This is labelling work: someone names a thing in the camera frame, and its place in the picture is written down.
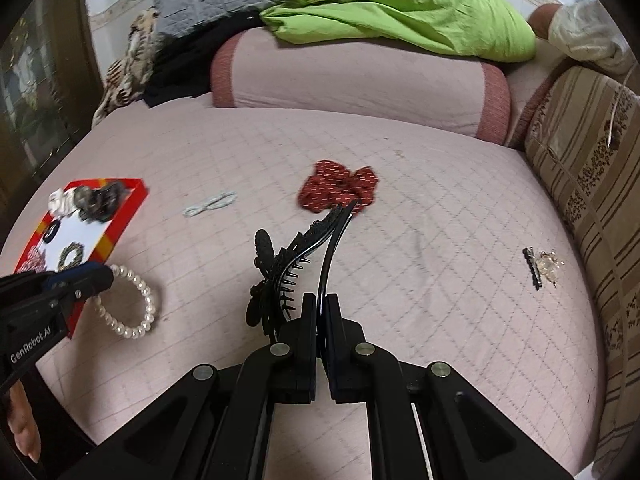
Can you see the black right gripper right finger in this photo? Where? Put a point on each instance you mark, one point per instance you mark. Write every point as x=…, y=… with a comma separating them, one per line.
x=350, y=375

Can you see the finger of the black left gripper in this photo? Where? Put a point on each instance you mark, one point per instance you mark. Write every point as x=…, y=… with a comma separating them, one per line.
x=80, y=282

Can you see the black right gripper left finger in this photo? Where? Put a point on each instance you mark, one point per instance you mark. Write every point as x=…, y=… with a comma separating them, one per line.
x=295, y=381

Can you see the pink plaid scrunchie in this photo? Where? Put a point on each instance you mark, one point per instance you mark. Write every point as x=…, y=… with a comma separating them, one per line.
x=35, y=261

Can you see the black hair claw clip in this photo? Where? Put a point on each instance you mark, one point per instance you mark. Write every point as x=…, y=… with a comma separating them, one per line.
x=271, y=299

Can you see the dark grey sheer scrunchie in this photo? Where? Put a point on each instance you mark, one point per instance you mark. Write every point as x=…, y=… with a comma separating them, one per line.
x=99, y=204

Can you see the white cherry print scrunchie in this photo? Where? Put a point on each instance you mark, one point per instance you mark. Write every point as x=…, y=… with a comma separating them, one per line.
x=61, y=203

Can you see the left hand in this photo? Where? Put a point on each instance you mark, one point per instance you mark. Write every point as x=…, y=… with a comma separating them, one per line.
x=22, y=424

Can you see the red white tray box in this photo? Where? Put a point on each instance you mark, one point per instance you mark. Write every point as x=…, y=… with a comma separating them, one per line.
x=70, y=242

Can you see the red patterned scrunchie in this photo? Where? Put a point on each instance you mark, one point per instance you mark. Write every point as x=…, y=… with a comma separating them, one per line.
x=333, y=184

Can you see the leopard print cloth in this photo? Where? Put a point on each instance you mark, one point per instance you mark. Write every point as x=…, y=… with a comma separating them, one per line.
x=127, y=77

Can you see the black cloth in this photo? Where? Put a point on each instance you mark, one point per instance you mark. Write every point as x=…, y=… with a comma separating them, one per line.
x=182, y=67

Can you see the pink bolster pillow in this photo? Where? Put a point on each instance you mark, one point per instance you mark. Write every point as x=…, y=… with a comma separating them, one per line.
x=378, y=78

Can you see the beige striped pillow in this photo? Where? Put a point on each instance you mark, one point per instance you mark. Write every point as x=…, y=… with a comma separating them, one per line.
x=583, y=142

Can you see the green blanket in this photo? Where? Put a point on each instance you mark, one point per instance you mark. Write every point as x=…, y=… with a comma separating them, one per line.
x=489, y=29

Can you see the white plastic bag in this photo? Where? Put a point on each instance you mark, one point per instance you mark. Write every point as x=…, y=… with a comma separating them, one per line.
x=584, y=30

